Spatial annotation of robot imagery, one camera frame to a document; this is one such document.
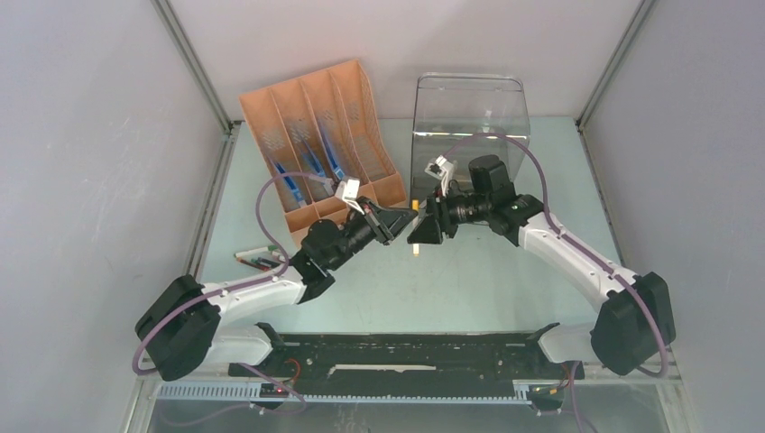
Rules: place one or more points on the aluminium frame post left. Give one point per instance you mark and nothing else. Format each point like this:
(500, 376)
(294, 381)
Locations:
(184, 46)

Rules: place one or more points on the red pen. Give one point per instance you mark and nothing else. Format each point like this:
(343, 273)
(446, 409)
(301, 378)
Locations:
(258, 266)

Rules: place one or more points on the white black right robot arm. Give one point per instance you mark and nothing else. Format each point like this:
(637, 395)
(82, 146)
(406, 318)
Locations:
(634, 324)

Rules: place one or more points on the grey transparent drawer unit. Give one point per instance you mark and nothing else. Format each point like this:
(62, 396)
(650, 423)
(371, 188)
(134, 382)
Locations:
(452, 106)

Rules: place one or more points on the aluminium frame post right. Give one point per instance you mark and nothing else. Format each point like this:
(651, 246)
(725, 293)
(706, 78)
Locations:
(631, 33)

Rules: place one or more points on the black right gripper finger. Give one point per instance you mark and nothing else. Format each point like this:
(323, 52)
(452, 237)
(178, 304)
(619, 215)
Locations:
(428, 230)
(427, 206)

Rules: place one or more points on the aluminium frame post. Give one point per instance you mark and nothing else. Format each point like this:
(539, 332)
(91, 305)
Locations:
(184, 46)
(631, 33)

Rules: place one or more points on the orange plastic desk organizer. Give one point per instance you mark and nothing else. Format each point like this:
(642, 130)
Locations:
(341, 98)

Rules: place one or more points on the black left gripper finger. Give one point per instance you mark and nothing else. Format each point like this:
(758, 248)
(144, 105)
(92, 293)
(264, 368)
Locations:
(394, 221)
(372, 209)

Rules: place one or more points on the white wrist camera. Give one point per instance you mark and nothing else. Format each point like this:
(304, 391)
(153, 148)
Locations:
(347, 191)
(442, 169)

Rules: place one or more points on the white marker green cap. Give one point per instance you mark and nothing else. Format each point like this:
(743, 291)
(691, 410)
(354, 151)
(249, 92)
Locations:
(265, 249)

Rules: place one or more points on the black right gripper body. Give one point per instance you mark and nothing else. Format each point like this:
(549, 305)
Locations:
(456, 210)

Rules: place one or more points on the dark blue pen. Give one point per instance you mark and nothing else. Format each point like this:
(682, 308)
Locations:
(266, 262)

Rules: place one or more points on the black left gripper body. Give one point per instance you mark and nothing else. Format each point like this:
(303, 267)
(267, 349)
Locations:
(368, 215)

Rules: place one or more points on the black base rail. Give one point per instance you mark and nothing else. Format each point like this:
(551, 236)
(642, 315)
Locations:
(506, 366)

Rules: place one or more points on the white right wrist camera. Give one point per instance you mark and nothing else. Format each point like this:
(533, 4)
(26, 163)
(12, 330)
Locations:
(442, 169)

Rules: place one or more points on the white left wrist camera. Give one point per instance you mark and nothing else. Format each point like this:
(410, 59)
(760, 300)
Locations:
(347, 191)

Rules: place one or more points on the blue folder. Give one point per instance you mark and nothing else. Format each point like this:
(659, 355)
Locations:
(316, 167)
(338, 163)
(291, 184)

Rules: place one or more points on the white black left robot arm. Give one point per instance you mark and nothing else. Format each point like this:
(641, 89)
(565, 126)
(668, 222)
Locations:
(193, 324)

